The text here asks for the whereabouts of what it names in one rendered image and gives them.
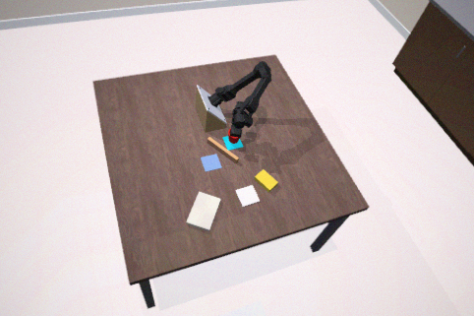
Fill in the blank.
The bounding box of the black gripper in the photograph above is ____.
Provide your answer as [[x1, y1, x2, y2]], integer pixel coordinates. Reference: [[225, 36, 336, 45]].
[[230, 109, 242, 138]]

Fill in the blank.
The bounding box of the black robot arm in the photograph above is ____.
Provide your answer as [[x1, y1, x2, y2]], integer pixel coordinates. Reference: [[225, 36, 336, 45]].
[[207, 61, 271, 129]]

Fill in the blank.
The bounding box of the red cup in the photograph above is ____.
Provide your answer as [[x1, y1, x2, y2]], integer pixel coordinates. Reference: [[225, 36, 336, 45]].
[[228, 129, 240, 144]]

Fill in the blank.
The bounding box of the white flat rectangular block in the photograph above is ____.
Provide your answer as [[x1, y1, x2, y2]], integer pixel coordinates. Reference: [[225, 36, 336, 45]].
[[186, 192, 221, 232]]

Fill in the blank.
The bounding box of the white flat square tile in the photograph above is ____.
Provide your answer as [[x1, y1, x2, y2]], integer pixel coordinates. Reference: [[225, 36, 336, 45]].
[[235, 185, 260, 207]]

